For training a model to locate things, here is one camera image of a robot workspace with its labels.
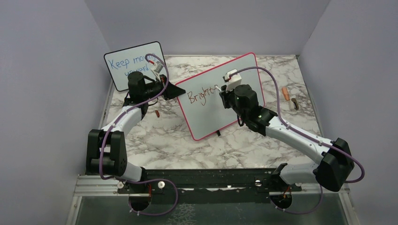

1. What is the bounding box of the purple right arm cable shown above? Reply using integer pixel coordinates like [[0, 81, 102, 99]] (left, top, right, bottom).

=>
[[227, 67, 366, 215]]

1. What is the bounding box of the black framed written whiteboard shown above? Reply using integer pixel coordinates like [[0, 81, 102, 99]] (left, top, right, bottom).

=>
[[104, 41, 164, 91]]

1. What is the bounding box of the pink framed whiteboard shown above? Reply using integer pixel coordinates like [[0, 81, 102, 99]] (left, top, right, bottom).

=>
[[176, 52, 265, 141]]

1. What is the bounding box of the orange marker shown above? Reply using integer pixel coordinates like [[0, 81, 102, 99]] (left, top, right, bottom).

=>
[[281, 87, 290, 101]]

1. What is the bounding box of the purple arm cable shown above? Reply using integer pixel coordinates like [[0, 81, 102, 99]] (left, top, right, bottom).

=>
[[227, 67, 366, 215], [98, 54, 179, 218]]

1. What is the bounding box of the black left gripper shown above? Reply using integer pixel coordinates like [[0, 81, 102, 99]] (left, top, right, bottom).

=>
[[142, 74, 186, 101]]

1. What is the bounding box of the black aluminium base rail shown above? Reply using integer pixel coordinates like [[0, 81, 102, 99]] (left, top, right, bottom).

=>
[[74, 167, 351, 206]]

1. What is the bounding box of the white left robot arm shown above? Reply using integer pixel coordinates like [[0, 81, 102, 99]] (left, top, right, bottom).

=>
[[86, 72, 186, 193]]

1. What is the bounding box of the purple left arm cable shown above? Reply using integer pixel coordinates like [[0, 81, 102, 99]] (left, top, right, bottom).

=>
[[98, 54, 179, 218]]

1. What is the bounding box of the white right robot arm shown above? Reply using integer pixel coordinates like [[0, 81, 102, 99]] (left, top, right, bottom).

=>
[[219, 84, 354, 192]]

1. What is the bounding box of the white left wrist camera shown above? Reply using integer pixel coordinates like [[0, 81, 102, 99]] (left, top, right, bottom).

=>
[[151, 61, 164, 81]]

